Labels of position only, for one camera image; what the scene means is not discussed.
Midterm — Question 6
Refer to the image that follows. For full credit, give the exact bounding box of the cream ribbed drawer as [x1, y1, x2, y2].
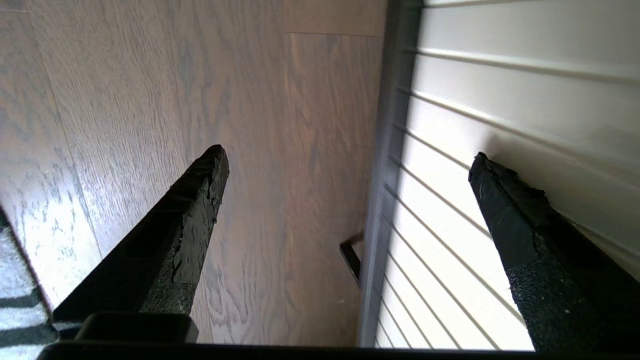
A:
[357, 0, 640, 351]

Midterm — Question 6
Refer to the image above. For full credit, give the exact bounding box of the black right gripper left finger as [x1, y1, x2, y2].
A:
[52, 145, 230, 326]

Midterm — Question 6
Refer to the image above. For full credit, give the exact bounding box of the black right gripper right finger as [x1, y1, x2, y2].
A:
[468, 152, 640, 352]

